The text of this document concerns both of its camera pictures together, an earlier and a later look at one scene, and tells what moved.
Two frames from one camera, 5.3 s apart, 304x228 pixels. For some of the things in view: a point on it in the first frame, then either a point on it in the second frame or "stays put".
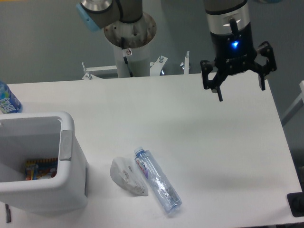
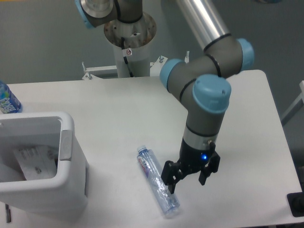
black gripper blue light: x=233 y=52 to x=191 y=160
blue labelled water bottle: x=9 y=103 stays put
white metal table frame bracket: x=156 y=68 stays put
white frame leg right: x=299 y=103 stays put
